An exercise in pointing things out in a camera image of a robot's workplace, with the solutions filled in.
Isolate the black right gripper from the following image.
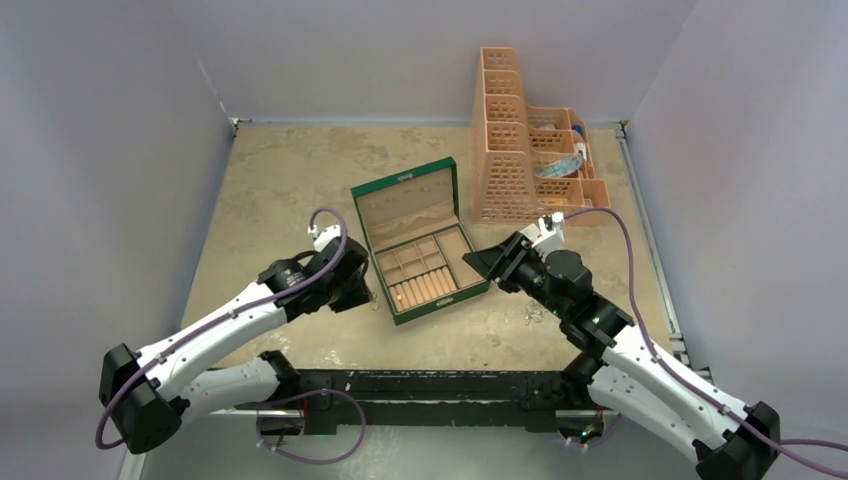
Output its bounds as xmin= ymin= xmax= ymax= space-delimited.
xmin=463 ymin=232 xmax=568 ymax=319

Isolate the green jewelry box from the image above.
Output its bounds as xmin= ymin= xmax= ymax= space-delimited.
xmin=351 ymin=157 xmax=489 ymax=326

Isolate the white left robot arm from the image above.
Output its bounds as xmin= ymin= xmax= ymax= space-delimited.
xmin=95 ymin=230 xmax=373 ymax=454

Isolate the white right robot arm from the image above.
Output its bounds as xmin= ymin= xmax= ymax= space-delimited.
xmin=462 ymin=232 xmax=780 ymax=479

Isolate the orange plastic organizer rack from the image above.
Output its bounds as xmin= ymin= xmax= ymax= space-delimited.
xmin=470 ymin=47 xmax=611 ymax=225

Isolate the clear tape roll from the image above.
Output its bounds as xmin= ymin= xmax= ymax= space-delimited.
xmin=535 ymin=154 xmax=585 ymax=178

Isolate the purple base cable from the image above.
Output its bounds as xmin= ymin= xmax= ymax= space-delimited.
xmin=255 ymin=388 xmax=368 ymax=466

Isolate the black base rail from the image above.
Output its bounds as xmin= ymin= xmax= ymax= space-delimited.
xmin=233 ymin=349 xmax=627 ymax=439

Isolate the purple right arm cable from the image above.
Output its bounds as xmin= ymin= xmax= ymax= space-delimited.
xmin=556 ymin=206 xmax=848 ymax=480

